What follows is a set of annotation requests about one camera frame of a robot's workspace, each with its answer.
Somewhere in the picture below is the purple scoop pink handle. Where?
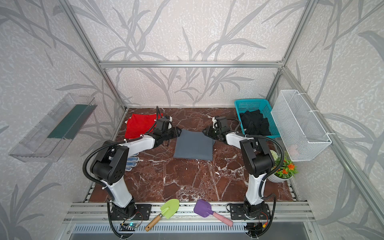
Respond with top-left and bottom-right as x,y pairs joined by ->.
194,199 -> 234,227

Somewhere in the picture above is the red folded t-shirt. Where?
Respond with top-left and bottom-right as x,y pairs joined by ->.
125,114 -> 157,139

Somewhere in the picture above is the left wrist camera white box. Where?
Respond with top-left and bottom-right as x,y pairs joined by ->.
163,116 -> 173,130

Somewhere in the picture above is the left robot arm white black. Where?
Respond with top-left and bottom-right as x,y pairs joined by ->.
83,116 -> 182,219

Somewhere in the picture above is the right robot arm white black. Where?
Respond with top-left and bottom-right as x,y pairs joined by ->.
203,116 -> 284,220

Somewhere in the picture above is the grey t-shirt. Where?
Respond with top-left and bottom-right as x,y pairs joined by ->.
174,130 -> 215,161

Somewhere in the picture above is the potted artificial flower plant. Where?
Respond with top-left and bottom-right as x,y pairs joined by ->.
268,151 -> 298,183

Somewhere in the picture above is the white wire mesh basket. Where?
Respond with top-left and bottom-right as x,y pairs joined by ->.
271,90 -> 332,162

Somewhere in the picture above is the clear plastic wall shelf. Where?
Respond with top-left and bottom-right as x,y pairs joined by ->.
9,94 -> 97,163

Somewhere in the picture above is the blue dotted work glove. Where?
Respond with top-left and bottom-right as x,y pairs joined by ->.
125,154 -> 140,172

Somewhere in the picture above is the teal plastic basket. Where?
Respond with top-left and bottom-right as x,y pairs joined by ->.
235,99 -> 280,139

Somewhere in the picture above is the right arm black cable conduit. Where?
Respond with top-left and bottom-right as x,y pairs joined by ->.
226,117 -> 285,182

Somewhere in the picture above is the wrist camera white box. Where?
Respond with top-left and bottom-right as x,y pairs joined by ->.
212,116 -> 219,129
163,116 -> 173,130

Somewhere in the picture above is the aluminium frame enclosure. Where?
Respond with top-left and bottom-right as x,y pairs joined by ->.
58,1 -> 384,228

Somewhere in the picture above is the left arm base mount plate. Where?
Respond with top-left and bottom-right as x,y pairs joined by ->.
110,204 -> 152,221

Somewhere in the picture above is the small green circuit board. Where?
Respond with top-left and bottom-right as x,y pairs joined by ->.
119,223 -> 142,232

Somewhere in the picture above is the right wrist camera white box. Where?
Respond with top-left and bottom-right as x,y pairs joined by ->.
212,116 -> 219,129

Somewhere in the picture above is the black t-shirt in basket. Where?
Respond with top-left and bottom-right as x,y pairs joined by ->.
240,110 -> 271,136

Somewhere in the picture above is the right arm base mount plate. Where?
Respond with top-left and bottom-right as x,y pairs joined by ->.
227,202 -> 271,221

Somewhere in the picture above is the green garden trowel wooden handle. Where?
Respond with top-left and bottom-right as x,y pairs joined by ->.
145,199 -> 180,232

